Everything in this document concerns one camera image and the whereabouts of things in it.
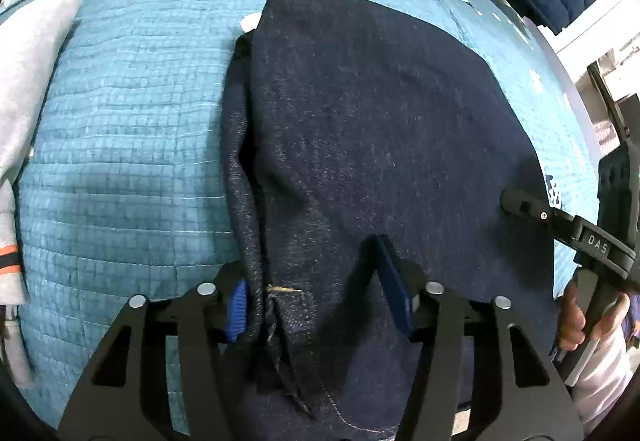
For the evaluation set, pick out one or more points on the dark denim jacket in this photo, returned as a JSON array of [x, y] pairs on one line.
[[375, 121]]

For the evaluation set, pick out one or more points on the person's right forearm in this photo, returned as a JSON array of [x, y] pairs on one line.
[[605, 381]]

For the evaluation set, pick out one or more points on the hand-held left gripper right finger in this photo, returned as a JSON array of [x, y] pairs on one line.
[[397, 291]]

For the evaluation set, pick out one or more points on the teal quilted bed sheet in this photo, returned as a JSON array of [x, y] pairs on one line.
[[140, 146]]

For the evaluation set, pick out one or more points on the grey garment with orange stripe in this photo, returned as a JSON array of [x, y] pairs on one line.
[[25, 71]]

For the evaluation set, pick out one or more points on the person's right hand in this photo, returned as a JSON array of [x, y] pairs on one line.
[[572, 316]]

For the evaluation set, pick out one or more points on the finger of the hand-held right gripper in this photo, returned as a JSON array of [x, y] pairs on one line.
[[550, 221]]

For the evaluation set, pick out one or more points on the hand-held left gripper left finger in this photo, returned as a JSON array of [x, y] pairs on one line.
[[237, 311]]

